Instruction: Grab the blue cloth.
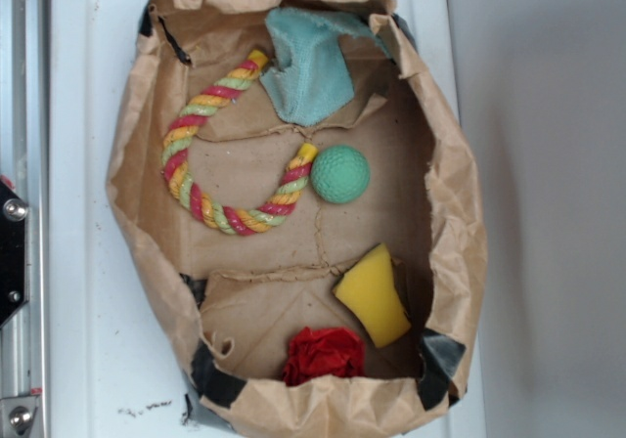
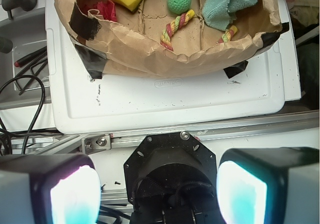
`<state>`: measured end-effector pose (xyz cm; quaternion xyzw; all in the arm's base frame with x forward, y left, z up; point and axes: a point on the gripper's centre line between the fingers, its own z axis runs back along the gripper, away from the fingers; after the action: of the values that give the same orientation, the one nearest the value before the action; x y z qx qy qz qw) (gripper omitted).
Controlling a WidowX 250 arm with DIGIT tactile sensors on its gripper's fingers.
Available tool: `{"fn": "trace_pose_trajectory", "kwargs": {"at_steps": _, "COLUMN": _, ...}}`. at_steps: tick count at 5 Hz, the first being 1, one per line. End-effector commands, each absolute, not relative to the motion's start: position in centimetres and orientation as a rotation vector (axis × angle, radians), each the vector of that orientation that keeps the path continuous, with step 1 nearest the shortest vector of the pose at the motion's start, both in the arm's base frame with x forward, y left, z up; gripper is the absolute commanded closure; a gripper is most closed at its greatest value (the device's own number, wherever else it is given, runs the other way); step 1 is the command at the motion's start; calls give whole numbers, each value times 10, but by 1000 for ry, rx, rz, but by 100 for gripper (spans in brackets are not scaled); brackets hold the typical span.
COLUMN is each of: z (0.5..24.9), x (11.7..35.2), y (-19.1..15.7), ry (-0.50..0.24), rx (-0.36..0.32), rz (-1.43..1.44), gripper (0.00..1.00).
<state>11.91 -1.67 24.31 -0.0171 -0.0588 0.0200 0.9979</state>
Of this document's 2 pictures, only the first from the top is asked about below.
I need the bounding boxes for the aluminium frame rail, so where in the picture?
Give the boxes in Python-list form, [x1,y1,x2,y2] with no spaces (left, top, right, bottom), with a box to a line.
[1,0,49,437]

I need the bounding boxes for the black metal bracket with bolts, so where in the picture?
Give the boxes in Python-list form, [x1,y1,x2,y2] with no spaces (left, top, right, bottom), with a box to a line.
[0,175,29,328]

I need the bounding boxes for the yellow sponge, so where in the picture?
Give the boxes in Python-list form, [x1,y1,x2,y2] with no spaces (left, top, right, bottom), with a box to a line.
[333,243,411,348]

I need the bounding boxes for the multicolour twisted rope toy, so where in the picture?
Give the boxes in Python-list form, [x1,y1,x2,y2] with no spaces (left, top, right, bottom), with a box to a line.
[160,50,319,236]

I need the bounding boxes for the white plastic tray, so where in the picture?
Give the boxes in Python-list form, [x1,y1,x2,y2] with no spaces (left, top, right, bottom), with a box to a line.
[45,0,486,437]

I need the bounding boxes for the brown paper bag tray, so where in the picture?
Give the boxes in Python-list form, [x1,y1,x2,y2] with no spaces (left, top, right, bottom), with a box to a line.
[107,0,487,437]

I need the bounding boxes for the red crumpled paper ball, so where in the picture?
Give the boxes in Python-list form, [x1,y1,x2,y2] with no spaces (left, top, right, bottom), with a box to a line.
[282,327,365,386]

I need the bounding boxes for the green dimpled rubber ball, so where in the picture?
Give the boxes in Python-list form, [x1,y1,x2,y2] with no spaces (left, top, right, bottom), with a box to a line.
[311,145,371,204]

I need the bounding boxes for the light blue cloth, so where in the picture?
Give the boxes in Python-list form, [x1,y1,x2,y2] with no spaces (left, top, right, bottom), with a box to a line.
[260,7,383,127]

